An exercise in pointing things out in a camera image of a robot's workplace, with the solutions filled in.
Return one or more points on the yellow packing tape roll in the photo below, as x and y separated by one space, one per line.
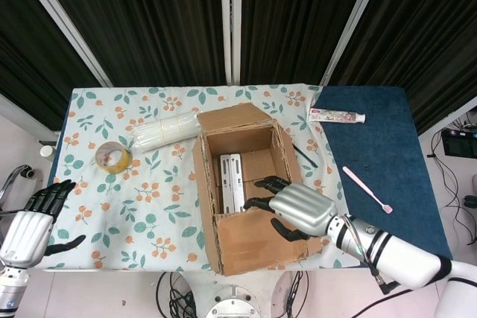
123 164

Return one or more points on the small white cylinder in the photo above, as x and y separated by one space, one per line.
47 152

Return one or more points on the pink toothbrush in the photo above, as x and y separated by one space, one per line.
363 188

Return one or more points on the white perforated flat bracket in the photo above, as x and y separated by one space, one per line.
226 184
238 180

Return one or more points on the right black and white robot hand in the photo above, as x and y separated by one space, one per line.
305 210

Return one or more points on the white upright frame post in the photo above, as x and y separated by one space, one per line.
224 16
352 24
65 24

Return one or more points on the black pleated curtain panel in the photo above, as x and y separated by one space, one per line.
428 35
149 16
30 53
298 16

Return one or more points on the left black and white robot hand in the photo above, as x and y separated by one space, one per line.
26 238

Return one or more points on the black round floor object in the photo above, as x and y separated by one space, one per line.
471 200

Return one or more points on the metal robot base column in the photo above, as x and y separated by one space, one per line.
233 303

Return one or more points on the white toothpaste tube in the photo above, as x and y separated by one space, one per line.
335 115

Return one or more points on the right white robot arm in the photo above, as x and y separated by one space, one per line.
402 254

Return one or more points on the black electronic device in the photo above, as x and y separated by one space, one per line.
456 143

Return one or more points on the floral print tablecloth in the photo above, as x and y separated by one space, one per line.
149 169

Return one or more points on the metal leg with caster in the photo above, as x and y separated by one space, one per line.
16 173

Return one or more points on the brown cardboard box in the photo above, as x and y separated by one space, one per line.
253 251

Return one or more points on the thin black stick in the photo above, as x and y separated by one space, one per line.
307 158

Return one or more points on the bundle of white plastic tubes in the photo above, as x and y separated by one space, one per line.
167 128

